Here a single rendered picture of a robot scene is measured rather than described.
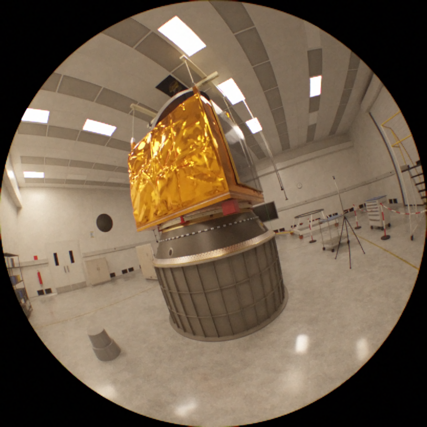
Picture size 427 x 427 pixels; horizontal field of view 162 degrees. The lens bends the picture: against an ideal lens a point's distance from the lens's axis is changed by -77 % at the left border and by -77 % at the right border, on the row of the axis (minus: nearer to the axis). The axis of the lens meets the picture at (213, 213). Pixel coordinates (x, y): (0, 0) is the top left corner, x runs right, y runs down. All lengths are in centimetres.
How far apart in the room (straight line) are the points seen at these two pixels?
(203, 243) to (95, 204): 829
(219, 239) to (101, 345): 226
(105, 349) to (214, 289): 180
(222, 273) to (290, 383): 142
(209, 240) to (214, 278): 45
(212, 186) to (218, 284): 111
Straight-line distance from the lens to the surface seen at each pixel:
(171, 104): 319
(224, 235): 185
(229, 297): 191
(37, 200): 932
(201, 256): 175
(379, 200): 546
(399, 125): 789
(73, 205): 925
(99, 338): 249
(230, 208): 162
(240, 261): 182
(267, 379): 170
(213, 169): 168
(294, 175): 1074
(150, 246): 581
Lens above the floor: 148
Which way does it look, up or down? 6 degrees up
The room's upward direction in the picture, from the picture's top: 14 degrees counter-clockwise
